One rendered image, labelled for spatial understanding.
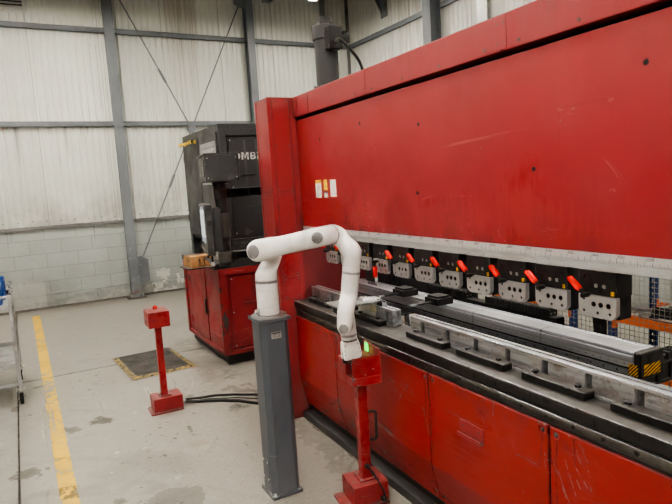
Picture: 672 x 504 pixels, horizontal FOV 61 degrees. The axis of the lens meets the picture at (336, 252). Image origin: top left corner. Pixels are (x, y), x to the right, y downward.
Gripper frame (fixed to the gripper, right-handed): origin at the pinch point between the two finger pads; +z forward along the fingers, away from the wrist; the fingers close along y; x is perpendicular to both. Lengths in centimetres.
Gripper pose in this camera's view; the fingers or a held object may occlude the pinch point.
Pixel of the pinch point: (353, 368)
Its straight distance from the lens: 300.7
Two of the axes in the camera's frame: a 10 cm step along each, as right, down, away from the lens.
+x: 3.5, 0.9, -9.3
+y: -9.3, 1.8, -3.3
